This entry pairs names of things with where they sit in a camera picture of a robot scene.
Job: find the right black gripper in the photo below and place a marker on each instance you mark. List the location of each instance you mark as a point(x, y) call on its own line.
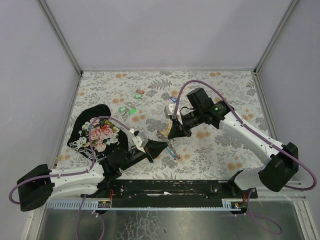
point(180, 125)

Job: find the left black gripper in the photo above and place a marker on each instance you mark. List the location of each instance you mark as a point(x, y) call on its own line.
point(149, 152)

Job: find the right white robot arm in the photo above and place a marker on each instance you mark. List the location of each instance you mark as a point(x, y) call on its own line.
point(278, 166)

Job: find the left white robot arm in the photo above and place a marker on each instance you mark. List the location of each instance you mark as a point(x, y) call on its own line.
point(42, 184)

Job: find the yellow key tag upper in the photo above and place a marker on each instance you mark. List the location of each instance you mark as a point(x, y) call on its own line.
point(165, 132)

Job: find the green key tag middle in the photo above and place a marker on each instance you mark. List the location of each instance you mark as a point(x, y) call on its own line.
point(132, 111)

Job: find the green key tag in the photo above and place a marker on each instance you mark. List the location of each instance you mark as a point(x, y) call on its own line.
point(137, 96)
point(122, 109)
point(132, 111)

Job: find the black floral cloth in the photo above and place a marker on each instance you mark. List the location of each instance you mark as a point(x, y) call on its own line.
point(92, 126)

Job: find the green key tag left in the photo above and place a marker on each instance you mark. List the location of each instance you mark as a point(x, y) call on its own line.
point(122, 109)

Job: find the green key tag upper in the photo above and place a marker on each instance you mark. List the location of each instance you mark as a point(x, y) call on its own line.
point(137, 96)

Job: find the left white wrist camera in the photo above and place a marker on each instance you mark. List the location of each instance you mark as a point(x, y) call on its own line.
point(140, 141)

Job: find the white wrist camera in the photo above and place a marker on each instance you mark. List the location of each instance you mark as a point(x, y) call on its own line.
point(140, 141)
point(169, 112)

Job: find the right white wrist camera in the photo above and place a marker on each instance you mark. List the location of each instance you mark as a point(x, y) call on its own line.
point(169, 112)

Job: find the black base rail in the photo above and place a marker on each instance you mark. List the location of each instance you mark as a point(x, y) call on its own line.
point(170, 193)

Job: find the left white cable duct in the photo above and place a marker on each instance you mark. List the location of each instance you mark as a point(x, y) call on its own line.
point(75, 204)

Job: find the white cable duct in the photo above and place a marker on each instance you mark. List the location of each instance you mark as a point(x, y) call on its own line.
point(234, 206)
point(75, 204)

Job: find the right white cable duct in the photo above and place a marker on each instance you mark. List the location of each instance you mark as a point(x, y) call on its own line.
point(234, 206)

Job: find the left aluminium frame post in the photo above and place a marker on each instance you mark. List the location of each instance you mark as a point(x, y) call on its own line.
point(59, 35)

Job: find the aluminium frame post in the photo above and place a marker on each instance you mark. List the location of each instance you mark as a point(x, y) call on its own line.
point(59, 35)
point(280, 27)

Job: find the right aluminium frame post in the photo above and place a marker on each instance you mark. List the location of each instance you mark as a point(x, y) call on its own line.
point(280, 27)

